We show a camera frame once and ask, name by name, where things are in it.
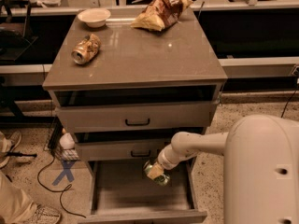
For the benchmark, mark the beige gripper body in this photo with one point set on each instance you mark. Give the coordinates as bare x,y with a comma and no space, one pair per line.
163,160

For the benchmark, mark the crushed green can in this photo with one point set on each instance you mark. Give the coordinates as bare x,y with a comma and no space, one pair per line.
161,180

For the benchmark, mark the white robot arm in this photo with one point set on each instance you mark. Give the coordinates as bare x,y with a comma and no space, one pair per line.
261,167

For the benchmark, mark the middle grey drawer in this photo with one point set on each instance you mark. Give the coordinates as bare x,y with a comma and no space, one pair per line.
120,150

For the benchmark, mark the grey drawer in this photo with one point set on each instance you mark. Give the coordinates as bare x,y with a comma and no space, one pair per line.
113,118
120,150
122,194

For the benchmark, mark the bottom grey drawer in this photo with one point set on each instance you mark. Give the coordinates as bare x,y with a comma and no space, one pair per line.
122,194

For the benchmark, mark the grey drawer cabinet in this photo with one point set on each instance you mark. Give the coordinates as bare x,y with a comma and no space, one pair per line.
135,66

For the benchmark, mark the top grey drawer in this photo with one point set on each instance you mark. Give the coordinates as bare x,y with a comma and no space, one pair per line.
113,118

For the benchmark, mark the crushed brown can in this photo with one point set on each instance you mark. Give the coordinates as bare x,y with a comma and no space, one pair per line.
86,49

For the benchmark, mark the mesh sneaker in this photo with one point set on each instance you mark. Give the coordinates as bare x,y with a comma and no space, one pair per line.
44,215

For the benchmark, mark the person leg beige trousers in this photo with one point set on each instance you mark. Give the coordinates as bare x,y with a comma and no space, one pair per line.
16,206

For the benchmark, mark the brown chip bag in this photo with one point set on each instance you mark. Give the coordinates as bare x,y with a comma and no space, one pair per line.
160,14

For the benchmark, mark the white bowl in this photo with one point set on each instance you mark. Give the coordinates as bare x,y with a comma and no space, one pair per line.
94,17

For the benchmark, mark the black chair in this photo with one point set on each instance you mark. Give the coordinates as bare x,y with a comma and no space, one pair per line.
16,35

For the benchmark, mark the wire basket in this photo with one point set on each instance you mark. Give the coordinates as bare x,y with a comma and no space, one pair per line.
55,132

